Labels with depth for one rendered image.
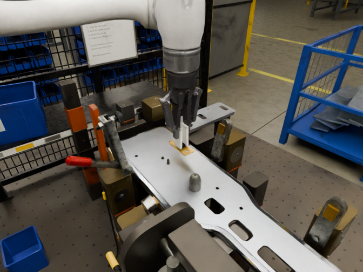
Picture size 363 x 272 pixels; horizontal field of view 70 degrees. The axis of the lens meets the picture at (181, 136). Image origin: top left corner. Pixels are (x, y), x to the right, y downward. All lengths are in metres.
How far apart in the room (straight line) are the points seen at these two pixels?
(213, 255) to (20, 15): 0.55
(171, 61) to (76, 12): 0.23
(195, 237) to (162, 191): 0.33
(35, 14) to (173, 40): 0.28
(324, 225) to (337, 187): 0.67
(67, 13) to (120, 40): 0.54
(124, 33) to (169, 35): 0.60
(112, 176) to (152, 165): 0.14
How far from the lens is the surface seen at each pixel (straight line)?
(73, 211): 1.12
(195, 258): 0.37
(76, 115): 0.90
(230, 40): 3.84
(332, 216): 0.63
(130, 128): 0.96
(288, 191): 1.20
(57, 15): 0.65
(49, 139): 0.96
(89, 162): 0.63
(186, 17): 0.58
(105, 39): 1.15
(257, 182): 0.77
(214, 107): 1.09
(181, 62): 0.61
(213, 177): 0.74
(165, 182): 0.72
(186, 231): 0.39
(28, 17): 0.63
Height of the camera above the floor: 1.51
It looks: 34 degrees down
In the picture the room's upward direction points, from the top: straight up
